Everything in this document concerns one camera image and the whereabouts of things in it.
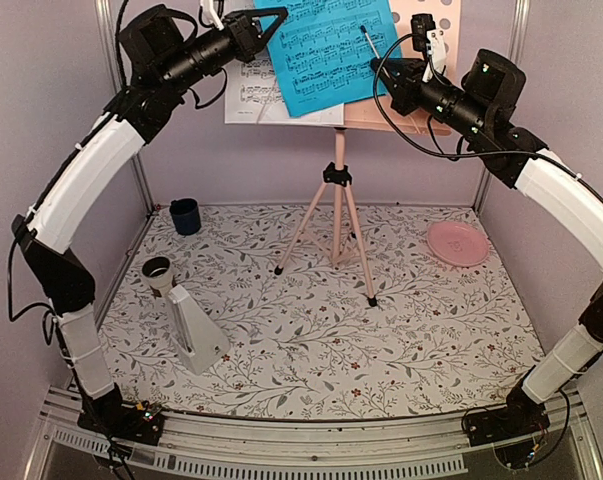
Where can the white metronome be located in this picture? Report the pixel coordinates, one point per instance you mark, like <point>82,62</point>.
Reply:
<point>199,341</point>

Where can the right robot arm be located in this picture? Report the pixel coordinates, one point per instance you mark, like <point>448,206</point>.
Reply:
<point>480,111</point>

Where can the blue cloth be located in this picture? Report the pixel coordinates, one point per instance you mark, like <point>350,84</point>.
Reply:
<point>321,53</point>

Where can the paper coffee cup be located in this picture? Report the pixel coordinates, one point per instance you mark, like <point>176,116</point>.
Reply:
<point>158,274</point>

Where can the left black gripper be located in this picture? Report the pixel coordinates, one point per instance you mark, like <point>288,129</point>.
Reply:
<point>248,38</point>

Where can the pink music stand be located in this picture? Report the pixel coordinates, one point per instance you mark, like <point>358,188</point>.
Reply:
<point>373,114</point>

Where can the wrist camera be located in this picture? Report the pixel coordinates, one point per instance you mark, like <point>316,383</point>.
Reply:
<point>428,39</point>
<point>210,13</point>

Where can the dark blue cup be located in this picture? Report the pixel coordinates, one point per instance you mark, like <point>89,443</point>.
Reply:
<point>185,216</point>

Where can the aluminium post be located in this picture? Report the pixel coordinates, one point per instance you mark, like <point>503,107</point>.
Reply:
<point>120,135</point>
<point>514,26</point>

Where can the sheet music paper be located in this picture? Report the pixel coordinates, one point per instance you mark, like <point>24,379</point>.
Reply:
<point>253,97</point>

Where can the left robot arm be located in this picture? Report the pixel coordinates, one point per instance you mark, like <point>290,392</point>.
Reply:
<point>165,65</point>

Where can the left aluminium post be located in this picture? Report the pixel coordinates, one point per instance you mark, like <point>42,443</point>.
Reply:
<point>120,135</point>

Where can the right aluminium post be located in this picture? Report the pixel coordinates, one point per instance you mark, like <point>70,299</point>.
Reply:
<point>514,26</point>

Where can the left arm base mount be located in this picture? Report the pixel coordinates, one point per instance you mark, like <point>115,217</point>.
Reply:
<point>123,421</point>

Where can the front aluminium rail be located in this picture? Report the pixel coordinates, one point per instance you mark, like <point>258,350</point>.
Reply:
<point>212,447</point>

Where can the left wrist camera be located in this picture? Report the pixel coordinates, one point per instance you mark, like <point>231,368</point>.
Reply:
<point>210,13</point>

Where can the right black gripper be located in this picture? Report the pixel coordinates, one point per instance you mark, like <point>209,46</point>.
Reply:
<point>401,89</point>

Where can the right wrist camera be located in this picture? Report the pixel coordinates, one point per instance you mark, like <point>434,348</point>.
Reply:
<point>428,39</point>

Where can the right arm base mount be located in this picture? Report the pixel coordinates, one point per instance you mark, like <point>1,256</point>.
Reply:
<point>488,426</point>

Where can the pink plate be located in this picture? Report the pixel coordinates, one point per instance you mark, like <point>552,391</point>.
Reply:
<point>457,244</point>

